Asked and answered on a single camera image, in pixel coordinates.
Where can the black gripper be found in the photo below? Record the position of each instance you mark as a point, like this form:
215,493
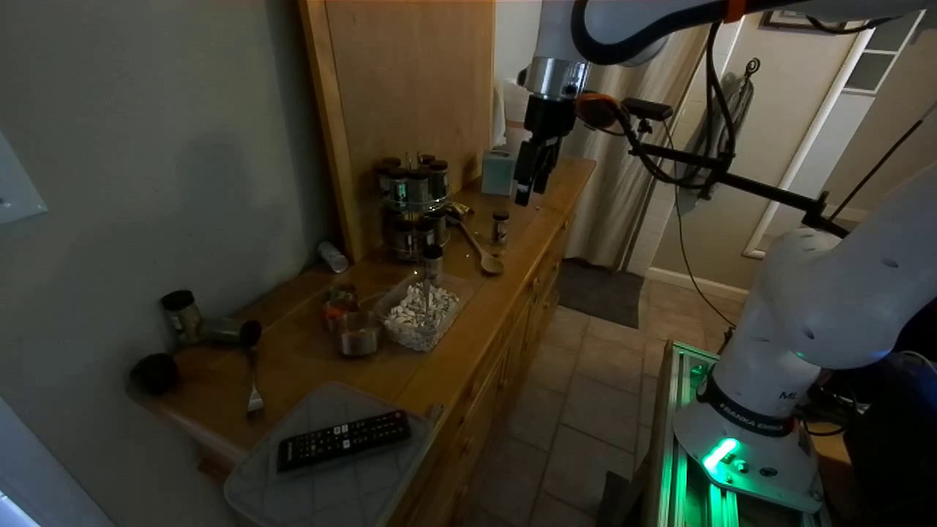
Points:
550,119

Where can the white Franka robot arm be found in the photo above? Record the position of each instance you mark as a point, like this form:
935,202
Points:
852,294

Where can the glass jar red contents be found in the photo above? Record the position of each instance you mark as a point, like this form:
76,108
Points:
342,312

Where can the squat glass jar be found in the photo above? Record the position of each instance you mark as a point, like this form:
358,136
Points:
358,337

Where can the metal robot stand green light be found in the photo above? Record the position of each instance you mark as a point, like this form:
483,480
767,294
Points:
685,477

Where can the cylindrical jar black lid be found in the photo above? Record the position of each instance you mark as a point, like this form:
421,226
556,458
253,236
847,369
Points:
182,316

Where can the teal tissue box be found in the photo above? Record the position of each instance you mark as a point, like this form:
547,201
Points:
500,173

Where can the beige curtain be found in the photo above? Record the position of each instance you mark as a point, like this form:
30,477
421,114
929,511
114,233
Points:
604,205

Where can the wooden spoon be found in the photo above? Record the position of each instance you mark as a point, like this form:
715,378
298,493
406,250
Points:
487,261

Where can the round two-tier spice rack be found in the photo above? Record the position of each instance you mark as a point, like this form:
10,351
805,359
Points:
418,202

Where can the dark door mat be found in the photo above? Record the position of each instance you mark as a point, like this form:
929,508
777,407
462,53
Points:
601,294

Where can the wooden dresser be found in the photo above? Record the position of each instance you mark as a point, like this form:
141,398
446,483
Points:
487,322

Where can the upright wooden board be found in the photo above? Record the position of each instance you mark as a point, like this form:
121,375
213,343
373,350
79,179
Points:
411,78

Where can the clear plastic food container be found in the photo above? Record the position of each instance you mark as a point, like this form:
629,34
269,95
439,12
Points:
421,312

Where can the small white bottle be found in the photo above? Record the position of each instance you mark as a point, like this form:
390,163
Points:
332,258

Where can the black tripod bar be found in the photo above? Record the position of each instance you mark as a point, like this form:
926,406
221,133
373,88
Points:
764,186

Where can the white door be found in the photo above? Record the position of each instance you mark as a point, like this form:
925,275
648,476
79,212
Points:
780,107

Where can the black remote control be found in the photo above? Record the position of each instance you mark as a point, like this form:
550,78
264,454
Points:
342,441

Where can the grey metal cylinder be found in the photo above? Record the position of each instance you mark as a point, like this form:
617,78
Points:
221,331

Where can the metal spoon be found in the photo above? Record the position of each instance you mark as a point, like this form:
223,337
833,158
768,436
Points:
257,398

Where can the grey quilted mat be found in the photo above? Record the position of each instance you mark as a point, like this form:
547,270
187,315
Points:
311,499

